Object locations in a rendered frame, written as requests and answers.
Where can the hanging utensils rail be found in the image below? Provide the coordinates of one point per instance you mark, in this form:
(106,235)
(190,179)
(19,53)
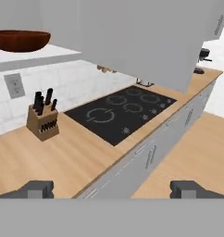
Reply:
(106,69)

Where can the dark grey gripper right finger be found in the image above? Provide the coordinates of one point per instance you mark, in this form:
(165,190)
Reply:
(186,189)

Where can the black coffee machine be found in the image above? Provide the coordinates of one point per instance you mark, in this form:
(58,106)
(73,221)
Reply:
(204,57)

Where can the grey base cupboard run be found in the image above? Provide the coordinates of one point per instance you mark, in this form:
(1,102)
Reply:
(151,145)

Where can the black hob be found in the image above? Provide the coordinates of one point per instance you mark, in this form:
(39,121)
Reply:
(123,112)

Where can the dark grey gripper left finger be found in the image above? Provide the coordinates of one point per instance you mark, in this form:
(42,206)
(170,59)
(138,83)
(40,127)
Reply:
(36,189)

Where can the white cupboard door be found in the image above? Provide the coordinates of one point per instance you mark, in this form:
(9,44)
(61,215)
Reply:
(138,37)

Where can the white cupboard shelf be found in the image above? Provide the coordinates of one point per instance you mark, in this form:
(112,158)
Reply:
(30,57)

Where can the wooden knife block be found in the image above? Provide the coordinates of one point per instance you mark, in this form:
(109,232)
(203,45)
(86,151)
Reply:
(43,121)

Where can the grey wall socket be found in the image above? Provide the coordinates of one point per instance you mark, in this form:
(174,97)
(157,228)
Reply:
(14,85)

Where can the brown wooden bowl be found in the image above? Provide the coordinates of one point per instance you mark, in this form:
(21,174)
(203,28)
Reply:
(20,40)

